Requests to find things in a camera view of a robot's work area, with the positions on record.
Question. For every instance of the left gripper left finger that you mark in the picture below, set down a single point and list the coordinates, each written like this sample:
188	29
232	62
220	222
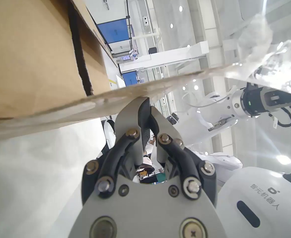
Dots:
127	125

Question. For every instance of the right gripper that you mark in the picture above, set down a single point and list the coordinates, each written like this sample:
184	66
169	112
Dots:
253	102

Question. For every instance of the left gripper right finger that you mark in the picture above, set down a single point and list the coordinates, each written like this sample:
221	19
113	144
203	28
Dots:
167	130

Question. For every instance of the clear plastic bag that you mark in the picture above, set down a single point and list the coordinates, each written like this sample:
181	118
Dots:
257	50

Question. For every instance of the large brown cardboard carton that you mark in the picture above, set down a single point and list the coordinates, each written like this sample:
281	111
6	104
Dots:
31	50

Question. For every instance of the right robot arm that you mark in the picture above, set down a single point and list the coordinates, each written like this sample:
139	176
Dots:
210	117

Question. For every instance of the person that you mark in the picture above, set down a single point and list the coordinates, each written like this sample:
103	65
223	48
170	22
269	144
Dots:
146	163

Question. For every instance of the robot body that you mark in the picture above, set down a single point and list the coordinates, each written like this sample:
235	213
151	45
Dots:
259	199

